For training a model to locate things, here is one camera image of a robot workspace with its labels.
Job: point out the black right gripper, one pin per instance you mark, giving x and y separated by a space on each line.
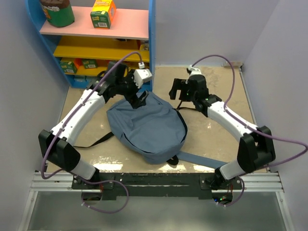
179 85

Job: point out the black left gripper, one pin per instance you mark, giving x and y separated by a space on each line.
134 100

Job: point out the blue student backpack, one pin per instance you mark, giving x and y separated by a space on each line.
157 131

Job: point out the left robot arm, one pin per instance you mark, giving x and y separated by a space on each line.
57 145

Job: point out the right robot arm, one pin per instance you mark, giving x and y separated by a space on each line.
256 148

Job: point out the light blue tissue pack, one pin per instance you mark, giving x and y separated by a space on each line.
79 78

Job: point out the small green box on shelf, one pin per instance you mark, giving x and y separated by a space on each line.
89 63

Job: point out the blue shelf unit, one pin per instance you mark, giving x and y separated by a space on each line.
132 30

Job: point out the yellow green carton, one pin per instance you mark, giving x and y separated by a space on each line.
102 13

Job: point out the green brown canister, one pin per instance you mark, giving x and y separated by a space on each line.
59 13

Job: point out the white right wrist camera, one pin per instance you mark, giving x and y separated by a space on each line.
191 70

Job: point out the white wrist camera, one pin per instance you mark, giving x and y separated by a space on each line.
191 70
141 75

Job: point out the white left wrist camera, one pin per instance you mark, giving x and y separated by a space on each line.
141 75

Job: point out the white wall label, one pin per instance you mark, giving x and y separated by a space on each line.
235 64

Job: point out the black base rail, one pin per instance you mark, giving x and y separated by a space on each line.
200 185

